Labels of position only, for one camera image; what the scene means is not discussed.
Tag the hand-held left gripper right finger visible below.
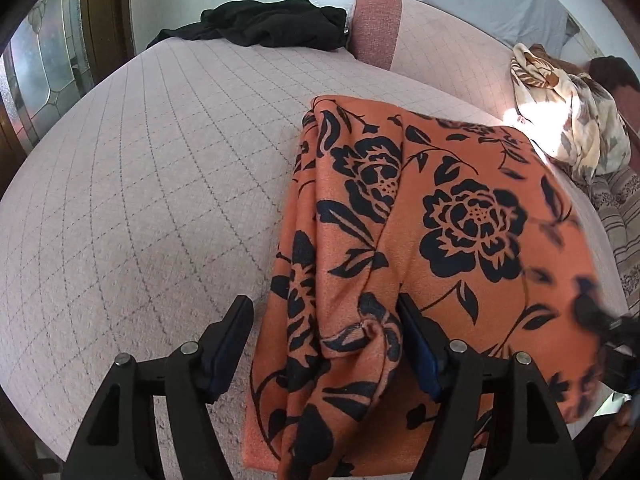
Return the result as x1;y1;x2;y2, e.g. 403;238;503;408
397;292;583;480

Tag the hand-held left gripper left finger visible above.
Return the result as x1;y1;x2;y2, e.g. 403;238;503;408
64;296;255;480

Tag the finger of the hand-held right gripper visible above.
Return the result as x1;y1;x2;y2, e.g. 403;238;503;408
572;277;618;333

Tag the orange black floral garment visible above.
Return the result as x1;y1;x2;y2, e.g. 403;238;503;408
242;94;603;476

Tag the person's right hand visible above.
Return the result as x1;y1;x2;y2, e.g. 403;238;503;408
597;400;640;473

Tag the striped beige blanket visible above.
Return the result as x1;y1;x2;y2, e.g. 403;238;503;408
585;165;640;316

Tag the cream floral cloth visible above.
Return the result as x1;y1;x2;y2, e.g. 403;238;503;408
510;42;632;185

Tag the dark brown cloth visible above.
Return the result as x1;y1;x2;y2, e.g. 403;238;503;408
587;56;640;111

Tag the grey pillow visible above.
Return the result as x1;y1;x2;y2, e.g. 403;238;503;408
405;0;581;51

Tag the pink textured cushion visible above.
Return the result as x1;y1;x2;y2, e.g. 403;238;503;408
345;0;403;72

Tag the stained glass door panel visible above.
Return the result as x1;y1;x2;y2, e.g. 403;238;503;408
2;0;93;148

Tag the brown wooden door frame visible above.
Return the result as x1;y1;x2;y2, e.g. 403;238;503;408
80;0;136;68

